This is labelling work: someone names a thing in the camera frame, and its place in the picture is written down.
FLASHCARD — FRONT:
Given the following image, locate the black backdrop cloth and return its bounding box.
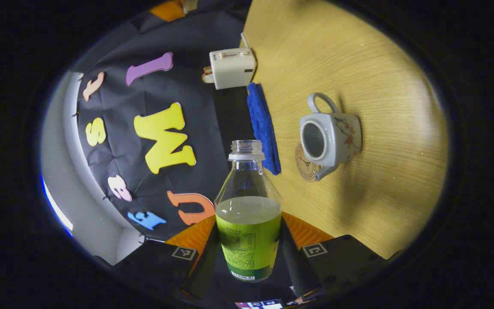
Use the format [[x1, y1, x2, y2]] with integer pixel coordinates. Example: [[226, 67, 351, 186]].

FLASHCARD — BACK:
[[71, 0, 256, 242]]

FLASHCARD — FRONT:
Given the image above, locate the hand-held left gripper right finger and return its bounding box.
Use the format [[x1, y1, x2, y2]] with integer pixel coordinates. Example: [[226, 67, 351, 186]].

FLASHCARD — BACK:
[[278, 211, 402, 303]]

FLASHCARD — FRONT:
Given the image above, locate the clear water bottle green label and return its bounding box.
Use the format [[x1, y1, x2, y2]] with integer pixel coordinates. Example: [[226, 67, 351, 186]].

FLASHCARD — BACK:
[[214, 140, 283, 282]]

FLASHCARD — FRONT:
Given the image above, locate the computer monitor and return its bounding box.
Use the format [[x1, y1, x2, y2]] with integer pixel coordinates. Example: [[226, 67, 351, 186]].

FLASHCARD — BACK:
[[235, 299, 284, 309]]

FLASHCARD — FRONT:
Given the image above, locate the orange object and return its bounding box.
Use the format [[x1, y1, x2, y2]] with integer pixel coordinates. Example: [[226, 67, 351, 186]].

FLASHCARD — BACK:
[[150, 0, 186, 22]]

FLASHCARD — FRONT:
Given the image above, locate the white toaster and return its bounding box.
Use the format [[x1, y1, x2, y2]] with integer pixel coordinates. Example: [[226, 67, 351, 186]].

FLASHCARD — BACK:
[[209, 48, 257, 90]]

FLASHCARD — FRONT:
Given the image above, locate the round brown coaster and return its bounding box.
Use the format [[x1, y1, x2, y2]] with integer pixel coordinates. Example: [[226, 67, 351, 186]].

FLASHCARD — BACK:
[[295, 144, 321, 183]]

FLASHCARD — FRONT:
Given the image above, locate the blue towel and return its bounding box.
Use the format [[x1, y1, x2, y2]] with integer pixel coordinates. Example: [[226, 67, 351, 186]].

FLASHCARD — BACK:
[[247, 82, 282, 176]]

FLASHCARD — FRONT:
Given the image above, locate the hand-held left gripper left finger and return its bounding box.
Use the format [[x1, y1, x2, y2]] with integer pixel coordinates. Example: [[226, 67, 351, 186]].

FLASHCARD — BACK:
[[95, 215, 221, 302]]

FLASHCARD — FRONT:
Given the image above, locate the white floral teacup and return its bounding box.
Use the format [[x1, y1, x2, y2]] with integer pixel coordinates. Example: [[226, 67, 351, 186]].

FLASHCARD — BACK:
[[299, 92, 363, 182]]

